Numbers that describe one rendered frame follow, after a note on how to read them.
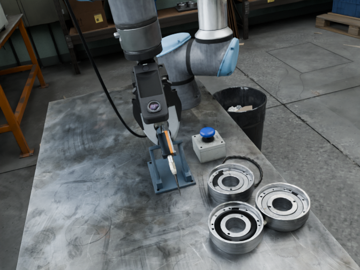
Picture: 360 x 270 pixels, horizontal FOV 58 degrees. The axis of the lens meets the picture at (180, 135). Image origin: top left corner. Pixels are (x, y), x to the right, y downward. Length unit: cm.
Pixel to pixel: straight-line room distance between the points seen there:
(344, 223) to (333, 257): 118
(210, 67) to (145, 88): 47
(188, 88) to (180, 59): 11
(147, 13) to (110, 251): 45
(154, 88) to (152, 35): 9
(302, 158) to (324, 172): 17
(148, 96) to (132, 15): 13
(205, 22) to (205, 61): 11
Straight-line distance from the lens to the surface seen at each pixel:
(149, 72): 60
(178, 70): 106
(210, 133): 84
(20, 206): 228
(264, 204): 70
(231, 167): 79
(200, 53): 102
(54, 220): 82
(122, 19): 57
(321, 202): 193
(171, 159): 67
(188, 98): 110
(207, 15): 100
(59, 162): 100
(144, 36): 57
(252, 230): 65
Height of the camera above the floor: 132
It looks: 32 degrees down
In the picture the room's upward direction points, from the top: 8 degrees counter-clockwise
